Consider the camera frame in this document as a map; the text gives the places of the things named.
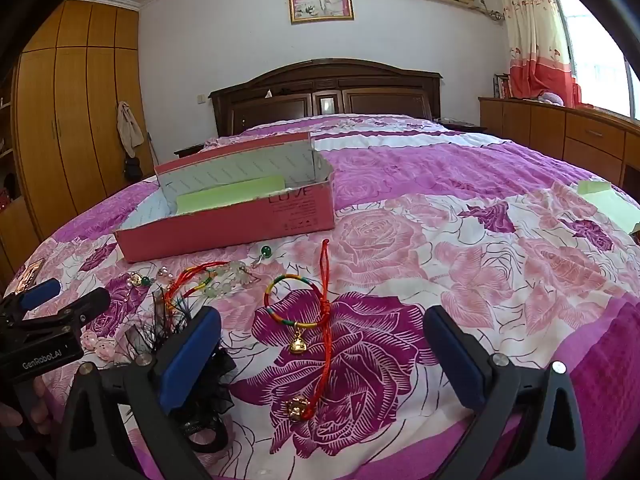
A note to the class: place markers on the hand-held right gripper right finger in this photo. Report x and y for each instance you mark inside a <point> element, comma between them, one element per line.
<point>455,360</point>

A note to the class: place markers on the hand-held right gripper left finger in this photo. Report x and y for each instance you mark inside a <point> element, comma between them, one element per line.
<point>190,355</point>

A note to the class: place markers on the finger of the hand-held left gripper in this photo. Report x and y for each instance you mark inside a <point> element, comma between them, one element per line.
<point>42,289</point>
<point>85,302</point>

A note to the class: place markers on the small green bead charm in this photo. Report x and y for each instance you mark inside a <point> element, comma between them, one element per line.
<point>145,280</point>

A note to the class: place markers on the black feather hair clip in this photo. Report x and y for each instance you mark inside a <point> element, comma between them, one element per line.
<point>202,440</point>

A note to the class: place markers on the pink cardboard box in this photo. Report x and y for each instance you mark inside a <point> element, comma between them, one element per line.
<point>225,235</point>

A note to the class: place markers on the person's left hand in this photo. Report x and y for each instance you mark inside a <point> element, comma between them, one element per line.
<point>40,410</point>

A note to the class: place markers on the small shiny brown object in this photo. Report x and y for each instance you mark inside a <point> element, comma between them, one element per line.
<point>29,276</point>

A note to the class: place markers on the red ornament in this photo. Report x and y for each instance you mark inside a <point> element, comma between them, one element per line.
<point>3,196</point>

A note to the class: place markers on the green bead pin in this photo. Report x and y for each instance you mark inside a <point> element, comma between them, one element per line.
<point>265,251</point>

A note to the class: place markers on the dark hanging bag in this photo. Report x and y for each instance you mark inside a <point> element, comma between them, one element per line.
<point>132,167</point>

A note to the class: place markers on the pink floral bedspread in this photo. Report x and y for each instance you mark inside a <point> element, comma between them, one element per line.
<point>450,200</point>

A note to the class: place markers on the light green paper sheet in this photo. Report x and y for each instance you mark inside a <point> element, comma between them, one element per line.
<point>225,195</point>
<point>610,205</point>

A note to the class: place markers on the wooden wardrobe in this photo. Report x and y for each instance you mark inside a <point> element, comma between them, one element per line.
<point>65,125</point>

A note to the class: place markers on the beige hanging towel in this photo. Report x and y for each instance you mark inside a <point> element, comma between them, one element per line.
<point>129,127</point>

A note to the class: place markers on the dark wooden nightstand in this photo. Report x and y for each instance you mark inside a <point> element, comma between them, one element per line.
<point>462,126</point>
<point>189,150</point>

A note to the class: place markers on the wooden side cabinet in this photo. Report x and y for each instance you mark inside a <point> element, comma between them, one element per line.
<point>550,130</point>

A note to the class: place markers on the dark wooden headboard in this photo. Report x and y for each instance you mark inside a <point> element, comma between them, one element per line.
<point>280,105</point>

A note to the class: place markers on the row of books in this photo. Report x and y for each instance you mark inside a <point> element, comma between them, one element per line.
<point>501,86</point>

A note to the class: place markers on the grey plush toy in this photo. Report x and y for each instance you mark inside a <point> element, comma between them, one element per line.
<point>550,98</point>

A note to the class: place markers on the window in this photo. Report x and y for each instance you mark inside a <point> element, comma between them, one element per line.
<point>600,60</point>

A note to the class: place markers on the floral red white curtain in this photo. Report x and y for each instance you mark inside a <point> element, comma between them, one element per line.
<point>535,35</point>

